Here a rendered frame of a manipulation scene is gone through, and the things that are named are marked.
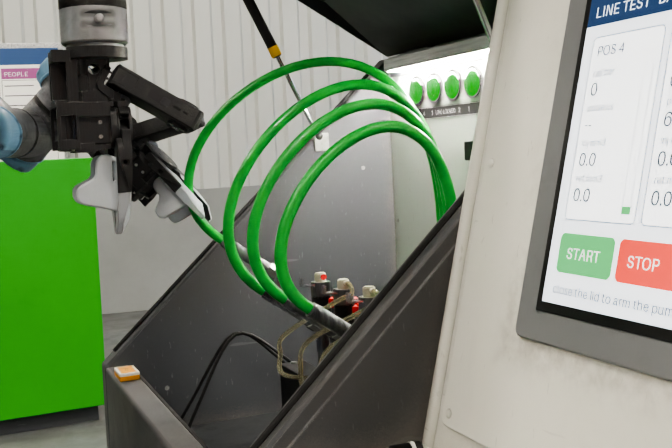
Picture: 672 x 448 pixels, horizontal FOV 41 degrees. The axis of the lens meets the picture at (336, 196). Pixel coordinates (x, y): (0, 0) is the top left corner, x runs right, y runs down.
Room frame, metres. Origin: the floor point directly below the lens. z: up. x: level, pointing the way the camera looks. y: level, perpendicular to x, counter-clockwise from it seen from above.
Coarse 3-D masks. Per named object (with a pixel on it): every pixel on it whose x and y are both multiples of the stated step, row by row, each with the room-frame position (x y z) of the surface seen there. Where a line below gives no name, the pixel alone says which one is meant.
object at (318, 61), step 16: (288, 64) 1.33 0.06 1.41; (304, 64) 1.33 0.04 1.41; (320, 64) 1.33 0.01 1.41; (336, 64) 1.33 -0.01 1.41; (352, 64) 1.33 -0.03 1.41; (368, 64) 1.33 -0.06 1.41; (256, 80) 1.33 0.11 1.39; (272, 80) 1.33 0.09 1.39; (384, 80) 1.33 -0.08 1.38; (240, 96) 1.33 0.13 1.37; (224, 112) 1.33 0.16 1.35; (208, 128) 1.33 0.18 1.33; (192, 160) 1.33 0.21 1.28; (192, 176) 1.33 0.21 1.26; (432, 176) 1.33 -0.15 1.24; (192, 192) 1.33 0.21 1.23; (208, 224) 1.33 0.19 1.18
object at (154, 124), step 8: (152, 120) 1.35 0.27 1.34; (160, 120) 1.35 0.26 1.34; (136, 128) 1.36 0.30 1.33; (144, 128) 1.35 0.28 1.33; (152, 128) 1.35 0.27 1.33; (160, 128) 1.35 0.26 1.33; (168, 128) 1.35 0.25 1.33; (136, 136) 1.35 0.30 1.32; (144, 136) 1.35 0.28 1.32; (152, 136) 1.36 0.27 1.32; (160, 136) 1.37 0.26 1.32; (168, 136) 1.38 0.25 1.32
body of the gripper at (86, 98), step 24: (72, 48) 0.99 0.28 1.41; (96, 48) 0.99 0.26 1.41; (120, 48) 1.01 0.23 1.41; (72, 72) 1.00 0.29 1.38; (96, 72) 1.02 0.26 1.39; (72, 96) 1.00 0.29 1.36; (96, 96) 1.01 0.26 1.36; (120, 96) 1.02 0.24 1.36; (72, 120) 0.99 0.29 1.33; (96, 120) 0.99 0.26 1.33; (72, 144) 0.98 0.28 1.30; (96, 144) 1.00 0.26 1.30
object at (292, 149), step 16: (336, 112) 1.09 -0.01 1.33; (352, 112) 1.10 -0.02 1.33; (400, 112) 1.13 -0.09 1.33; (320, 128) 1.08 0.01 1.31; (304, 144) 1.08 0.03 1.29; (288, 160) 1.07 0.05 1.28; (272, 176) 1.06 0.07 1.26; (256, 208) 1.05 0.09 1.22; (256, 224) 1.05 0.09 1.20; (256, 240) 1.05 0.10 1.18; (256, 256) 1.05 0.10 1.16; (256, 272) 1.05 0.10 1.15; (272, 288) 1.05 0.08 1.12; (288, 304) 1.06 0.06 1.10; (336, 336) 1.08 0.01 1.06
